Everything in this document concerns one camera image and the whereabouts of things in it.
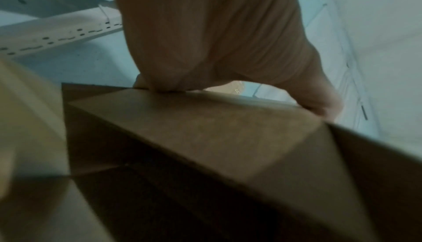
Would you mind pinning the person's left hand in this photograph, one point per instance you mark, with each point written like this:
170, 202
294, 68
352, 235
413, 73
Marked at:
214, 27

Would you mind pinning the white metal shelf rack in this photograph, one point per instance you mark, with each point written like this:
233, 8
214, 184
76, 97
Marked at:
59, 27

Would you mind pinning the brown cardboard box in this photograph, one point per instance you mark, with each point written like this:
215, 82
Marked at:
230, 162

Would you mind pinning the flat cardboard sheet with scribble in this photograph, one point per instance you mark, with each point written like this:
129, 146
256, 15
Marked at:
230, 88

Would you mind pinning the white cloth sheet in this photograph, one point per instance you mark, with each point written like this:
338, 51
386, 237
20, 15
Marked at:
333, 66

